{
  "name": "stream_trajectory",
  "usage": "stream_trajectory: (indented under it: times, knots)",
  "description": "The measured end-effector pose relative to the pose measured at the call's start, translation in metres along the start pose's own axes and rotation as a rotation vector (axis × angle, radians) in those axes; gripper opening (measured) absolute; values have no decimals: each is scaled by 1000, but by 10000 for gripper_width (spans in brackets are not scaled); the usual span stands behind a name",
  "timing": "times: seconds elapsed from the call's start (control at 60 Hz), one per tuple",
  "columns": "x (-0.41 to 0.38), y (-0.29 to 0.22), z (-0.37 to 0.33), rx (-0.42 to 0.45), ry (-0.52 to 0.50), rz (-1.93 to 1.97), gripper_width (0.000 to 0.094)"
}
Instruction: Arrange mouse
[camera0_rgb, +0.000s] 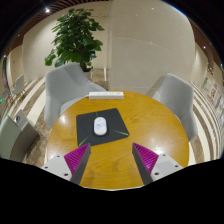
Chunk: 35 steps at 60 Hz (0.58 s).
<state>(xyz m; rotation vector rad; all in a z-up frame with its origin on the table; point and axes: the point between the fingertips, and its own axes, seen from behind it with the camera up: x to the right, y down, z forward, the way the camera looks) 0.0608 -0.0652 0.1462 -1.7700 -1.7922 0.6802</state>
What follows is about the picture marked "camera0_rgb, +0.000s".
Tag grey shell chair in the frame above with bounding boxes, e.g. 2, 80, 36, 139
151, 72, 199, 143
44, 62, 108, 130

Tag white chair with thin legs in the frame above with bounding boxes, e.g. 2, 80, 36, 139
11, 73, 26, 102

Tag large green potted plant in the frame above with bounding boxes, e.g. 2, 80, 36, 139
44, 8, 105, 73

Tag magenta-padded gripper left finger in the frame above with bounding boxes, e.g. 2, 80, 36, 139
41, 143, 92, 186

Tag grey-green armchair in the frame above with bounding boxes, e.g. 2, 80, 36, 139
0, 109, 41, 164

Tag poster stand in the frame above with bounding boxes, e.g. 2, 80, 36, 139
208, 82, 220, 103

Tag white cartoon-print computer mouse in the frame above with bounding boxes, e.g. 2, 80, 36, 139
92, 116, 108, 137

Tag white power strip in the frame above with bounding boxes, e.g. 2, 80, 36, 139
88, 91, 125, 100

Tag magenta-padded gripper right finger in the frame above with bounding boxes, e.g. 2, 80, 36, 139
131, 142, 184, 186

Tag black mouse pad green streaks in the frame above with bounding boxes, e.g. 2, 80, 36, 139
75, 107, 130, 148

